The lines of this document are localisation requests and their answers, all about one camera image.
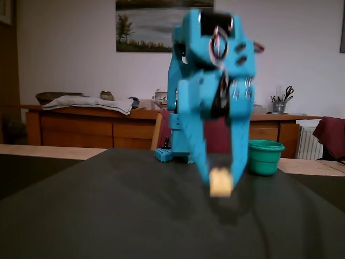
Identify large black table mat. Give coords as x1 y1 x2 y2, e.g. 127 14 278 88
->
0 153 345 206

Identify white radiator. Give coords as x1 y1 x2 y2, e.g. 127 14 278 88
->
295 125 325 160

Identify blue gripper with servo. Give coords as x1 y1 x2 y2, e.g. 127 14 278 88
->
177 70 256 190

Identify landscape painting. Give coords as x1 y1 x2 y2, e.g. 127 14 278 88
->
115 0 215 53

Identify dark woven basket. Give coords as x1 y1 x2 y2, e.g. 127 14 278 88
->
36 92 84 106

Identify grey table mat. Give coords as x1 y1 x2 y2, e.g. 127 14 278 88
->
0 147 345 259

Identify chair with maroon cloth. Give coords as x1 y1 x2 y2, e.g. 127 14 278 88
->
312 116 345 163

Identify red white wrist servo cable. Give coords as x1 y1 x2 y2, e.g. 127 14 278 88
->
208 26 230 67

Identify red white side servo cable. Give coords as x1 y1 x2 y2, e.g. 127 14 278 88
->
252 40 266 54

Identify wooden sideboard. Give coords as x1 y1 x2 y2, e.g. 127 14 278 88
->
25 104 323 159

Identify folded white cloth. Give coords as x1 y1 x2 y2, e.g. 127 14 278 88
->
42 94 135 116

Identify pale yellow lego brick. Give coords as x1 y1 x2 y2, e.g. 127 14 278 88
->
209 167 232 197

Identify dark picture frame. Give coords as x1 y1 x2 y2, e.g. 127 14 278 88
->
340 0 345 53

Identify metal pen holder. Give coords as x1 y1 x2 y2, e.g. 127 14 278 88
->
271 100 287 114

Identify black handled scissors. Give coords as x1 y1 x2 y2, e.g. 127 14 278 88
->
283 85 295 103

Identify teal plastic cup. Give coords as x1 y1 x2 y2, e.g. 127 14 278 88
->
246 139 286 176

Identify white ceramic tureen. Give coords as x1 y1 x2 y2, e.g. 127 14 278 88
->
153 87 171 111

